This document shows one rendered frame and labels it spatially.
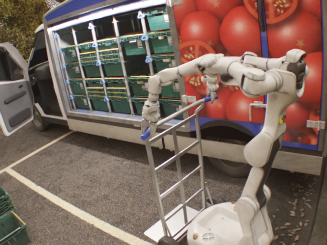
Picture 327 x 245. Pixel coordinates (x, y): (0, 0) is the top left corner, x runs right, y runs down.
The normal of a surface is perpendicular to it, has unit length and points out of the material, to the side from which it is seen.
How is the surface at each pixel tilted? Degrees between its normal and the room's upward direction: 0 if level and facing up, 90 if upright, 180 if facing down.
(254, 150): 88
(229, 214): 73
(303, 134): 90
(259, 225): 68
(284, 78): 91
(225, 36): 90
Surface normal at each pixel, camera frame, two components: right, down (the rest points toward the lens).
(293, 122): -0.58, 0.40
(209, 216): 0.54, -0.15
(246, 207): -0.74, 0.37
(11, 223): 0.76, 0.06
